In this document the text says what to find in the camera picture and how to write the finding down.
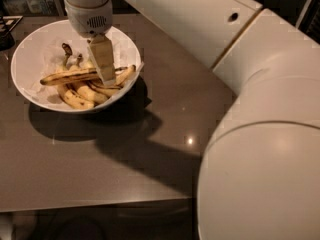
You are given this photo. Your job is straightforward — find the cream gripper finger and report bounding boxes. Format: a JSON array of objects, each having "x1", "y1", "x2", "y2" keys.
[{"x1": 88, "y1": 35, "x2": 115, "y2": 86}]

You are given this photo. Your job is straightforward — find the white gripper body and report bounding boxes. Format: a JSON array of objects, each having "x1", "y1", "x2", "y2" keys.
[{"x1": 65, "y1": 0, "x2": 112, "y2": 38}]

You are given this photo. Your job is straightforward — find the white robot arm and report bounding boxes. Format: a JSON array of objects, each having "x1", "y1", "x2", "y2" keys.
[{"x1": 64, "y1": 0, "x2": 320, "y2": 240}]

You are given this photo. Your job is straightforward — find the right bunch banana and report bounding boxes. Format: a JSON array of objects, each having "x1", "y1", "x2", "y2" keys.
[{"x1": 86, "y1": 73, "x2": 120, "y2": 98}]

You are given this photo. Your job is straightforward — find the bunch banana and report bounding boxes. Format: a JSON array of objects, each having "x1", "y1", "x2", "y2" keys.
[
  {"x1": 56, "y1": 43, "x2": 94, "y2": 110},
  {"x1": 68, "y1": 54, "x2": 107, "y2": 106},
  {"x1": 86, "y1": 73, "x2": 120, "y2": 98}
]

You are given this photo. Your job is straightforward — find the rightmost short banana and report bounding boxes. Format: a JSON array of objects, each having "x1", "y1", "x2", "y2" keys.
[{"x1": 115, "y1": 65, "x2": 136, "y2": 87}]

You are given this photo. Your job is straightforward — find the white bowl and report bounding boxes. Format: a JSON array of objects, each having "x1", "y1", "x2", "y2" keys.
[{"x1": 10, "y1": 18, "x2": 142, "y2": 114}]

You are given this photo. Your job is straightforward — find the middle bunch banana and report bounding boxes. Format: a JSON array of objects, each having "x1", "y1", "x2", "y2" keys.
[{"x1": 68, "y1": 54, "x2": 107, "y2": 106}]

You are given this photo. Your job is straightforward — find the white paper bowl liner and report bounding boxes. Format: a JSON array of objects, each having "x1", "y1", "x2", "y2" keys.
[{"x1": 19, "y1": 27, "x2": 145, "y2": 102}]

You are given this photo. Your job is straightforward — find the left bunch banana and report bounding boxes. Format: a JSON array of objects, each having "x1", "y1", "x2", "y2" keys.
[{"x1": 56, "y1": 43, "x2": 94, "y2": 110}]

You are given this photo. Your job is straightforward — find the shelf with bottles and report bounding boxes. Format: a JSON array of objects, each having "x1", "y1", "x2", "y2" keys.
[{"x1": 0, "y1": 0, "x2": 64, "y2": 16}]

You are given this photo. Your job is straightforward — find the black object at left edge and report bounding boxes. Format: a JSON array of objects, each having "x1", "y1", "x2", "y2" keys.
[{"x1": 0, "y1": 16, "x2": 23, "y2": 51}]

